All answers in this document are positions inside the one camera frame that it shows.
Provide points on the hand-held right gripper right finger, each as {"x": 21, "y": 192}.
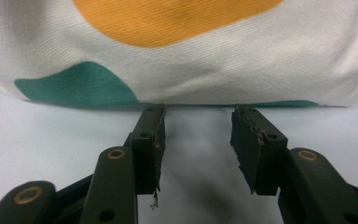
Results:
{"x": 258, "y": 152}

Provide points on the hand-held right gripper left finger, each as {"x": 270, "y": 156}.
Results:
{"x": 147, "y": 149}

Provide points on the white canvas tote bag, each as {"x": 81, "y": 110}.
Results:
{"x": 199, "y": 68}

